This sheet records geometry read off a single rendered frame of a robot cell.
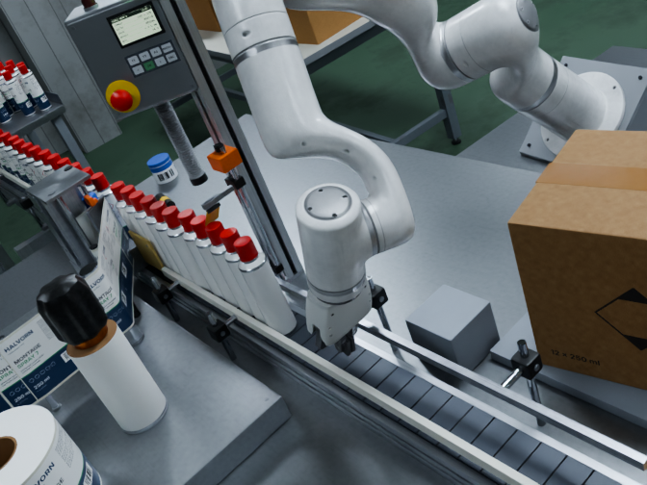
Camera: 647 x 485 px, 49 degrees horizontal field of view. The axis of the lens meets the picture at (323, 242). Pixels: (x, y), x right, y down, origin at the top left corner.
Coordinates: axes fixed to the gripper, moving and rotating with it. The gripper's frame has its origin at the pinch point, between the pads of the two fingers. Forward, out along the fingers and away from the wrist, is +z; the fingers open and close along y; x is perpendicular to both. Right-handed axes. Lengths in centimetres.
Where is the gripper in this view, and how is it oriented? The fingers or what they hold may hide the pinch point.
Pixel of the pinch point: (344, 341)
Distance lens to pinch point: 114.5
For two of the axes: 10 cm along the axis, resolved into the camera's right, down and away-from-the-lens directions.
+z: 0.9, 6.5, 7.5
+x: 7.0, 5.0, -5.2
